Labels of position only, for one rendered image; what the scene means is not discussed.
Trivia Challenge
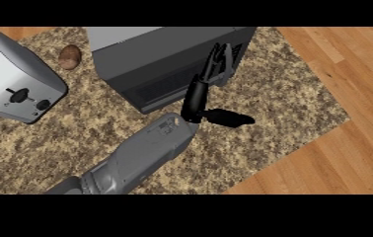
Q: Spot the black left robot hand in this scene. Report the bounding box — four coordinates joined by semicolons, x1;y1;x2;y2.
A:
180;42;257;129

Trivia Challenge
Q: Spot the dark grey microwave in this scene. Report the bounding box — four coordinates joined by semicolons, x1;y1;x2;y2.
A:
84;27;258;116

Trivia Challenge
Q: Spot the brown potato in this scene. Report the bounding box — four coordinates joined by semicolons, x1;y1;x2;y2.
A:
58;43;83;71

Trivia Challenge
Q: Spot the silver toaster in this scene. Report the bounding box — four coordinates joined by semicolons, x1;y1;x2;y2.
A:
0;33;70;125

